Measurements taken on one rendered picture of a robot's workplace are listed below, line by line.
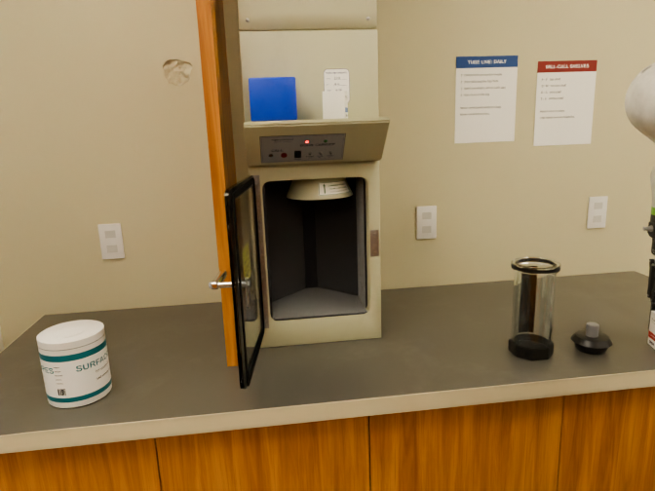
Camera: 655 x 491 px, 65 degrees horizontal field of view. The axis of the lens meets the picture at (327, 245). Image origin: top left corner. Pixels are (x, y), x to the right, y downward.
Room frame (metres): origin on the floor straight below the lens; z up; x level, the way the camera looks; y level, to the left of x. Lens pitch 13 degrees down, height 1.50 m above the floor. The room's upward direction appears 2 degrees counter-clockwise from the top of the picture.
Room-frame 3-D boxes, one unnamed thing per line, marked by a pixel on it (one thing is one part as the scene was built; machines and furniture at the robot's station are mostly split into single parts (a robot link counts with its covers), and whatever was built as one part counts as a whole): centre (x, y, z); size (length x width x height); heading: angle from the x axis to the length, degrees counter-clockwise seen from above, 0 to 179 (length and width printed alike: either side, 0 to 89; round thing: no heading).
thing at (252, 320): (1.07, 0.18, 1.19); 0.30 x 0.01 x 0.40; 179
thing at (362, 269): (1.38, 0.04, 1.19); 0.26 x 0.24 x 0.35; 97
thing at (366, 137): (1.20, 0.02, 1.46); 0.32 x 0.12 x 0.10; 97
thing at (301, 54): (1.38, 0.04, 1.33); 0.32 x 0.25 x 0.77; 97
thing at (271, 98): (1.18, 0.11, 1.56); 0.10 x 0.10 x 0.09; 7
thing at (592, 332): (1.16, -0.64, 0.97); 0.09 x 0.09 x 0.07
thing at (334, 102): (1.20, -0.03, 1.54); 0.05 x 0.05 x 0.06; 80
